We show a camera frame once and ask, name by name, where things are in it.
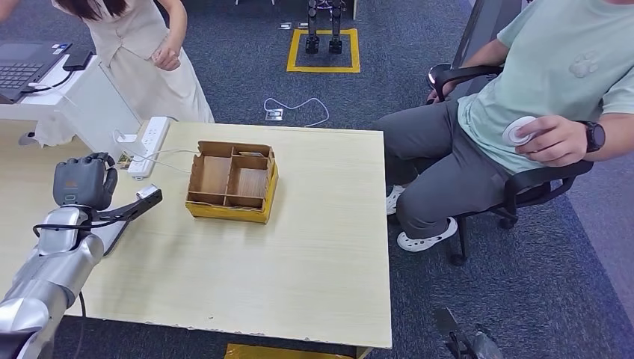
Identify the black looped wrist cable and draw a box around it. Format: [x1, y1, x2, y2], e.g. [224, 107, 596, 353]
[32, 218, 125, 239]

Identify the white stand desk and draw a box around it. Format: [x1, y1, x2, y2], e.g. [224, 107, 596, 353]
[0, 53, 142, 170]

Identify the white round remote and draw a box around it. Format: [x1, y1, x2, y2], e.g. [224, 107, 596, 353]
[502, 116, 538, 147]

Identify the black power adapter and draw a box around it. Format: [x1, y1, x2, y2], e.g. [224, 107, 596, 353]
[63, 49, 93, 73]

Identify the wooden organizer box yellow base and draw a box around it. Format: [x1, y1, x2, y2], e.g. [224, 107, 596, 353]
[185, 140, 280, 225]

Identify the black adapter cable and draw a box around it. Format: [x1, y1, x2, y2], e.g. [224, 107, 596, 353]
[22, 70, 76, 95]

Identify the thin white charger cable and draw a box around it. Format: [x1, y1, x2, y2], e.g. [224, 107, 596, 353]
[112, 129, 200, 174]

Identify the standing person's left hand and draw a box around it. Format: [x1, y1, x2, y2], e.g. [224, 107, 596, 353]
[150, 42, 183, 72]

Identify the seated person's right hand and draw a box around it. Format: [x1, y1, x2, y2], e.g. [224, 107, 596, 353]
[428, 82, 457, 104]

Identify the seated person's left hand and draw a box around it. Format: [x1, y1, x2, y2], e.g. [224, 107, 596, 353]
[514, 114, 588, 168]

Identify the black left wrist camera bracket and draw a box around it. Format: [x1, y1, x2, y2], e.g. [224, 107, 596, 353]
[96, 184, 164, 224]

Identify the black right wrist camera bracket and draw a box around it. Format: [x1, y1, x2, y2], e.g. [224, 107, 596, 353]
[433, 307, 469, 359]

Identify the standing person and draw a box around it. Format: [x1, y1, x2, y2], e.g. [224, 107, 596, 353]
[0, 0, 215, 125]

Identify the yellow floor tape square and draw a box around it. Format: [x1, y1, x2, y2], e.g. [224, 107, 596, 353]
[286, 28, 362, 74]

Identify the white floor cable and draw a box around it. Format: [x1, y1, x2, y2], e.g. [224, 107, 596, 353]
[262, 96, 330, 129]

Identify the black wristwatch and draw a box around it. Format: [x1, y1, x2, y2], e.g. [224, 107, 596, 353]
[576, 120, 606, 153]

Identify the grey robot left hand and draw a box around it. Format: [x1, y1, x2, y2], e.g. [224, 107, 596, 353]
[52, 152, 119, 212]

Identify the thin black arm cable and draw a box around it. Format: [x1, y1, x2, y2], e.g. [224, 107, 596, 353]
[74, 292, 87, 359]

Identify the seated person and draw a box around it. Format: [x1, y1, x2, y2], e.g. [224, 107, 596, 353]
[372, 0, 634, 254]

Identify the black office chair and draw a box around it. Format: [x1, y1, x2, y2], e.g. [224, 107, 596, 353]
[426, 0, 595, 269]

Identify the dark laptop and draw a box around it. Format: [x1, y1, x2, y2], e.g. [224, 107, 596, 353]
[0, 42, 74, 105]

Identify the white plastic bag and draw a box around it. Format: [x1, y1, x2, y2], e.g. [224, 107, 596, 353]
[34, 118, 76, 148]

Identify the yellow cardboard piece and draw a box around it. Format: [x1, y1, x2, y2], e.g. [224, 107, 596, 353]
[224, 343, 359, 359]

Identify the white shoe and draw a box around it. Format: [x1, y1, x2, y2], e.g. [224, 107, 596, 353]
[396, 217, 459, 254]
[385, 184, 407, 216]

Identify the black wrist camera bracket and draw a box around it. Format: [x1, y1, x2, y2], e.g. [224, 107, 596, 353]
[433, 307, 469, 359]
[96, 184, 164, 224]

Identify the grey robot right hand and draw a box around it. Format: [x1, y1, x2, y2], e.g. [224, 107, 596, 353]
[467, 331, 505, 359]

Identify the white power strip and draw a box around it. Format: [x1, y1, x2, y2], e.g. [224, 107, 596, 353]
[127, 116, 171, 181]

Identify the white charger plug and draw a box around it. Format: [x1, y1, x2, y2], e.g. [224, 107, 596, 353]
[117, 132, 147, 156]

